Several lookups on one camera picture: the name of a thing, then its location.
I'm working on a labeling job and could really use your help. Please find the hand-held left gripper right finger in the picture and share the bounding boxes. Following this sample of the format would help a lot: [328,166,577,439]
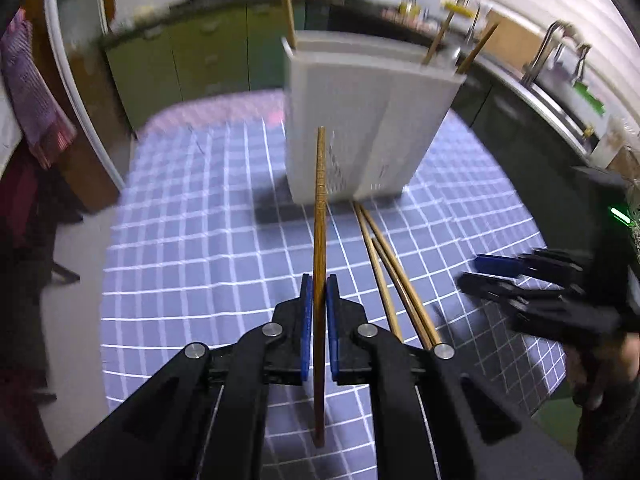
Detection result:
[325,273,584,480]

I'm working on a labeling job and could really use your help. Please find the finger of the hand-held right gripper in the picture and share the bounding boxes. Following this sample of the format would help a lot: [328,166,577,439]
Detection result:
[473,248,597,287]
[457,271,627,342]

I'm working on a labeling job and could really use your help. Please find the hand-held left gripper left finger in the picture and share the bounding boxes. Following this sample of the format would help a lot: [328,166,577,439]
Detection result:
[50,273,315,480]

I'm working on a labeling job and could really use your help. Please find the white plastic utensil holder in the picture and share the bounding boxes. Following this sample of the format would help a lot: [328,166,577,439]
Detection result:
[280,29,469,205]

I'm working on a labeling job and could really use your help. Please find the person's right hand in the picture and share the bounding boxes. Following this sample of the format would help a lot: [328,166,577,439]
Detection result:
[564,332,640,408]

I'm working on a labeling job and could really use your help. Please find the clear plastic bag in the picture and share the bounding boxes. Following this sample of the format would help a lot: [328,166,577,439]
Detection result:
[589,114,640,182]

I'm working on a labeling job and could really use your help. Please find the blue checked tablecloth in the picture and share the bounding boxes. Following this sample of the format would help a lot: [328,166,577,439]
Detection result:
[99,88,569,480]

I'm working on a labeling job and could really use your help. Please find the dark base cabinets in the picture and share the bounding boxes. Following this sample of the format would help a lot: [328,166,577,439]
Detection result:
[325,4,602,212]

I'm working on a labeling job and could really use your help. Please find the green plastic box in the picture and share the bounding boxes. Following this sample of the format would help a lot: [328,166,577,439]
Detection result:
[569,82,607,117]

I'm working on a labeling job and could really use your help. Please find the steel double sink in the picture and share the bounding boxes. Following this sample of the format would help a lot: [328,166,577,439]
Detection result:
[479,54,597,157]

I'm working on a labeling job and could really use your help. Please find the tall steel faucet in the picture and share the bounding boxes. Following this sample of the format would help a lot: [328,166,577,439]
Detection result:
[522,20,577,87]

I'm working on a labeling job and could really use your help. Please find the wooden cutting board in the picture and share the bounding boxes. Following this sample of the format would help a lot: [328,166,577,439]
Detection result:
[472,7,532,72]

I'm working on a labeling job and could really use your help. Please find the small steel faucet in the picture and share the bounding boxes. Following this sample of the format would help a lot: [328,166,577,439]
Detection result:
[462,0,484,42]

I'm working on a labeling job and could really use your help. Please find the green base cabinets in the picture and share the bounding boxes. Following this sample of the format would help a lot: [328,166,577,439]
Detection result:
[102,0,307,132]

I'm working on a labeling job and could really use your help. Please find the sliding glass door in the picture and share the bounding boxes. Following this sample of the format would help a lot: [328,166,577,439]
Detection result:
[42,0,142,207]

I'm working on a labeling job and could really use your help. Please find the purple checked apron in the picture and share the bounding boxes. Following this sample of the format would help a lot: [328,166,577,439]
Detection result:
[0,9,79,169]

